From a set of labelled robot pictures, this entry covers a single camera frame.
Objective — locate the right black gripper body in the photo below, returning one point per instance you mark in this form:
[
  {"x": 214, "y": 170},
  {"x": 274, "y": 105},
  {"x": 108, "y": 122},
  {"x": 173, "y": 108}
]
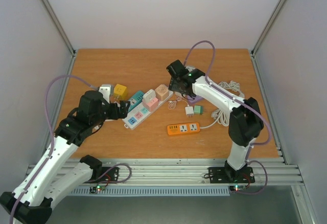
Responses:
[{"x": 176, "y": 86}]

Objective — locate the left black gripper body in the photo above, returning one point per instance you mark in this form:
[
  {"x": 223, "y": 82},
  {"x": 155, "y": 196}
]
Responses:
[{"x": 115, "y": 115}]

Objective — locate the peach cube adapter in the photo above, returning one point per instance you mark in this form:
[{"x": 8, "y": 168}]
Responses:
[{"x": 162, "y": 92}]

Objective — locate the long white power strip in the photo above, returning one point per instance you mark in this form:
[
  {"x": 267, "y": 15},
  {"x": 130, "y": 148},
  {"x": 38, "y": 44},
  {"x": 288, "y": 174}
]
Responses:
[{"x": 140, "y": 113}]

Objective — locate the white usb charger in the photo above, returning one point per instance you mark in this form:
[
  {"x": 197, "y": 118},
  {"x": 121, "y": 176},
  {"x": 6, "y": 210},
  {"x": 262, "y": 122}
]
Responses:
[{"x": 189, "y": 111}]

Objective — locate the white round switch socket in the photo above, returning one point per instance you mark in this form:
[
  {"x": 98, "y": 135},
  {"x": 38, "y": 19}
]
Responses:
[{"x": 149, "y": 96}]

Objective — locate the pink cube socket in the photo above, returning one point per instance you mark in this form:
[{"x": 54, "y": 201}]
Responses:
[{"x": 151, "y": 105}]

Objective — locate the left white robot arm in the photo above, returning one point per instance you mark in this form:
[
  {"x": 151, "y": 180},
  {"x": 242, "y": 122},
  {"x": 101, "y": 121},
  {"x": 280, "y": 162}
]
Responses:
[{"x": 35, "y": 198}]

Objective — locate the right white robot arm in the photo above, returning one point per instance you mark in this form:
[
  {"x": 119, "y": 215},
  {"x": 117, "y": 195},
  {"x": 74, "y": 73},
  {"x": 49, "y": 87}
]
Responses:
[{"x": 245, "y": 121}]

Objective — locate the purple power strip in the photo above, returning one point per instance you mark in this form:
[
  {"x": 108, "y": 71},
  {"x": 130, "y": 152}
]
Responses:
[{"x": 194, "y": 100}]

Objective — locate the yellow cube adapter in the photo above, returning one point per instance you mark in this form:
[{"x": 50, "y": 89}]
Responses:
[{"x": 120, "y": 92}]

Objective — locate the teal power strip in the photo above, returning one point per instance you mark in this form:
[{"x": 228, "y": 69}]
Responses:
[{"x": 135, "y": 100}]

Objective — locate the green small adapter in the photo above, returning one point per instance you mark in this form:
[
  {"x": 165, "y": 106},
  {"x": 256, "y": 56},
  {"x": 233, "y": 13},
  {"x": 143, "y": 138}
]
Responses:
[{"x": 198, "y": 109}]

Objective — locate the orange power strip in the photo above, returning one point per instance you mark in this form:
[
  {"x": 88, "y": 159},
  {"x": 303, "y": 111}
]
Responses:
[{"x": 183, "y": 129}]

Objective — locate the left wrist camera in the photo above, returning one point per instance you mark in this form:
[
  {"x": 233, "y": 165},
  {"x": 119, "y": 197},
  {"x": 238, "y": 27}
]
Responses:
[{"x": 106, "y": 90}]

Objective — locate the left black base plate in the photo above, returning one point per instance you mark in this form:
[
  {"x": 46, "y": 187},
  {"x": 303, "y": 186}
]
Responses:
[{"x": 104, "y": 175}]

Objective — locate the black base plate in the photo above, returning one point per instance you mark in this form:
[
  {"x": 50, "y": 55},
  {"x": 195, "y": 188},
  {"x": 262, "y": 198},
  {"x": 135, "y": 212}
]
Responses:
[
  {"x": 104, "y": 175},
  {"x": 220, "y": 175}
]

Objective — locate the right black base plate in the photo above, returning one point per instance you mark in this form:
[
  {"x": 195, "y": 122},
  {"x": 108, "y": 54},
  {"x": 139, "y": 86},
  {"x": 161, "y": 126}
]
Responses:
[{"x": 220, "y": 175}]

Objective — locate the grey slotted cable duct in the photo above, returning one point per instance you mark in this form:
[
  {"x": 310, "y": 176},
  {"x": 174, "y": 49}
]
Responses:
[{"x": 140, "y": 191}]

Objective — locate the aluminium rail frame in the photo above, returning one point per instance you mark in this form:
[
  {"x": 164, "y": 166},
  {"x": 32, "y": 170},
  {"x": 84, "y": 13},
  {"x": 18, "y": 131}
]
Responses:
[{"x": 157, "y": 160}]

